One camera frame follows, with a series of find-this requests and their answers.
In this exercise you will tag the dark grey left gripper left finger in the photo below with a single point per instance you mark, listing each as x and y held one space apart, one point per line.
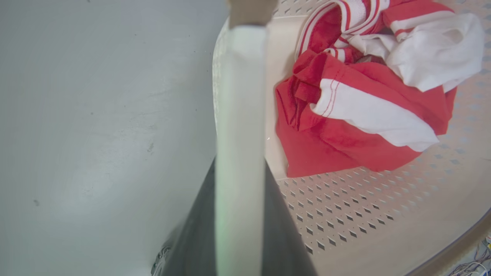
193 237

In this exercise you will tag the red and white striped garment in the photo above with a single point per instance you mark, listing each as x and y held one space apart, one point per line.
345 126

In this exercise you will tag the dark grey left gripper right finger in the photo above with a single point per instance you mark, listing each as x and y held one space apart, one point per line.
282 237

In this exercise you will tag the white perforated plastic laundry basket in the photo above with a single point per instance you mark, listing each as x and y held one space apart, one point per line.
364 214

